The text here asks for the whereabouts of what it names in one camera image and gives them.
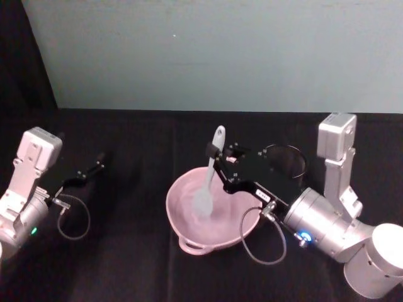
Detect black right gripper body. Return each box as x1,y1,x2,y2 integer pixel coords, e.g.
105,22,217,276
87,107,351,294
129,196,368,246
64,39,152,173
224,146,305,208

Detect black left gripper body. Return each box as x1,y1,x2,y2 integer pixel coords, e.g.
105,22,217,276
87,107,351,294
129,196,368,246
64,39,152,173
42,162,88,199

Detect pale grey spoon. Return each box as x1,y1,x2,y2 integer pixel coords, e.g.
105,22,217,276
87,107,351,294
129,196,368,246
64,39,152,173
192,125,227,218

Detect black table cloth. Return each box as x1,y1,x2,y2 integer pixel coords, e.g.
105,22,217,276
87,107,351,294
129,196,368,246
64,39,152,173
0,106,403,302

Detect black curtain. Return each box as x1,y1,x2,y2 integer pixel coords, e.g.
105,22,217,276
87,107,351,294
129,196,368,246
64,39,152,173
0,0,59,110

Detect thin dark cable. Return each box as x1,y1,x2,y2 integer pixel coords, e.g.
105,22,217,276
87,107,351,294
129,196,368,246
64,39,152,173
265,143,308,181
51,193,92,242
240,201,288,266

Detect pink bowl with handle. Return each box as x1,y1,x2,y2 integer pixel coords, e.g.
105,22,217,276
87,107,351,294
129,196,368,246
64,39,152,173
166,166,264,256

